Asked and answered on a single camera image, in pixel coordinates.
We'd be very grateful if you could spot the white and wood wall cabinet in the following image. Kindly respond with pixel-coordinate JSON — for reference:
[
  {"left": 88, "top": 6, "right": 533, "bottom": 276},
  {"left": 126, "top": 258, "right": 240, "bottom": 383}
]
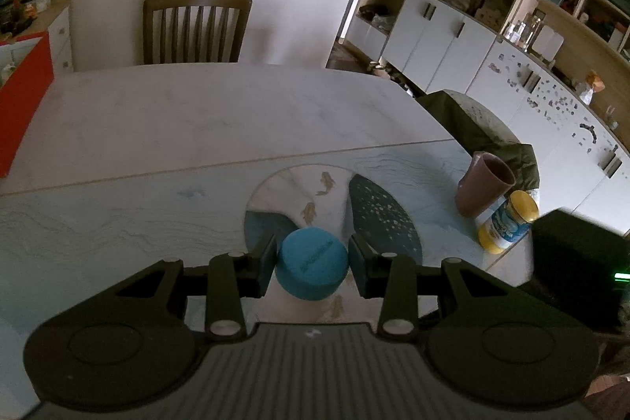
[{"left": 339, "top": 0, "right": 630, "bottom": 248}]

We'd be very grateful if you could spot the patterned doormat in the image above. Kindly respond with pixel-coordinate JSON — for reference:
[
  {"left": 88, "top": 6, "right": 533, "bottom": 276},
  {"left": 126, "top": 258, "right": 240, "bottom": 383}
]
[{"left": 327, "top": 39, "right": 376, "bottom": 71}]

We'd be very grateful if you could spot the brown plastic cup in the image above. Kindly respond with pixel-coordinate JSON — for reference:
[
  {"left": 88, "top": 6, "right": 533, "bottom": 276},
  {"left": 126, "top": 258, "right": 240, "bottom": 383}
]
[{"left": 454, "top": 151, "right": 517, "bottom": 218}]

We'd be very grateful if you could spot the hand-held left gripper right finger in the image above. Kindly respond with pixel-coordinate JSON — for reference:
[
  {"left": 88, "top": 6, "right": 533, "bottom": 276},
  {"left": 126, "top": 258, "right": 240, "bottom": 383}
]
[{"left": 347, "top": 234, "right": 525, "bottom": 343}]

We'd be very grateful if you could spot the white drawer cabinet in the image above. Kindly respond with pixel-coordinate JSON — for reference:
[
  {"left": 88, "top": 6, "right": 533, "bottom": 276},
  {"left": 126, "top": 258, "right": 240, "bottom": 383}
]
[{"left": 46, "top": 0, "right": 76, "bottom": 74}]

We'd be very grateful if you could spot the glass jar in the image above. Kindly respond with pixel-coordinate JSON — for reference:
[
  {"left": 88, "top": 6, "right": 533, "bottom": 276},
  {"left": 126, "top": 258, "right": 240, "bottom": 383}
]
[{"left": 512, "top": 14, "right": 535, "bottom": 49}]

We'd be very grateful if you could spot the white canister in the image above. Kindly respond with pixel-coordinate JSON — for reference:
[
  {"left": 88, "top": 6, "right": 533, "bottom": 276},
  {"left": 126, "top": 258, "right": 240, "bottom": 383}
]
[{"left": 534, "top": 26, "right": 565, "bottom": 63}]

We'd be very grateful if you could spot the red cardboard box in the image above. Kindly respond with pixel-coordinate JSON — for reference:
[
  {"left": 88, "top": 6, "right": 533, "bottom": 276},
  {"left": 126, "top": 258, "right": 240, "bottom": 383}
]
[{"left": 0, "top": 33, "right": 54, "bottom": 179}]

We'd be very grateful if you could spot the fish print table mat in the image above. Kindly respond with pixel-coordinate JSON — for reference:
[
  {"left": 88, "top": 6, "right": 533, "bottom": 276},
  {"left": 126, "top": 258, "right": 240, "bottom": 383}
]
[{"left": 0, "top": 139, "right": 538, "bottom": 420}]

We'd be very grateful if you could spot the brown wooden chair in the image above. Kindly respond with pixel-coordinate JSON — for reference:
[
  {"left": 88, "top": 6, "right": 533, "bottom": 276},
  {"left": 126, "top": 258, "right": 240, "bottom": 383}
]
[{"left": 143, "top": 0, "right": 253, "bottom": 67}]

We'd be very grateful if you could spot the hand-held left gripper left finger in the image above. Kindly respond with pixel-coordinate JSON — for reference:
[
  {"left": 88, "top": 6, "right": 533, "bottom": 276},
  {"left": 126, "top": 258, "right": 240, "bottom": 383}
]
[{"left": 115, "top": 234, "right": 280, "bottom": 341}]

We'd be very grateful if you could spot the yellow lid blue bottle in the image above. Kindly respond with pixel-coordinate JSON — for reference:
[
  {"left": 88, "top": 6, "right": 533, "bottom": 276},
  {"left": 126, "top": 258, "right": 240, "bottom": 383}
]
[{"left": 477, "top": 190, "right": 539, "bottom": 254}]

